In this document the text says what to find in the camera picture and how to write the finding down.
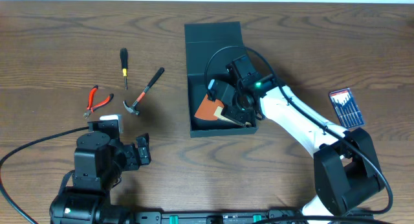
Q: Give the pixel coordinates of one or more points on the dark green open box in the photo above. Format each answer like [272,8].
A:
[202,40]

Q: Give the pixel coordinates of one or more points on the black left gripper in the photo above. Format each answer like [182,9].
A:
[133,155]

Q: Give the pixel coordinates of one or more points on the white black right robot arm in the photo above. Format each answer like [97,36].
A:
[346,167]

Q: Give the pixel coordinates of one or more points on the blue precision screwdriver set case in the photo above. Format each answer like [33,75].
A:
[346,108]

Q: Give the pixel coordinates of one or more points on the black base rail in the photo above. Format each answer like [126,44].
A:
[209,217]

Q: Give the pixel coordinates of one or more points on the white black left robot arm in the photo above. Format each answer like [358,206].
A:
[99,160]

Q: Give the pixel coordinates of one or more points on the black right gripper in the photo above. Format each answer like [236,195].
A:
[231,112]

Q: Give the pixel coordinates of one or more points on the black yellow screwdriver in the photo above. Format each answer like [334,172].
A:
[124,64]

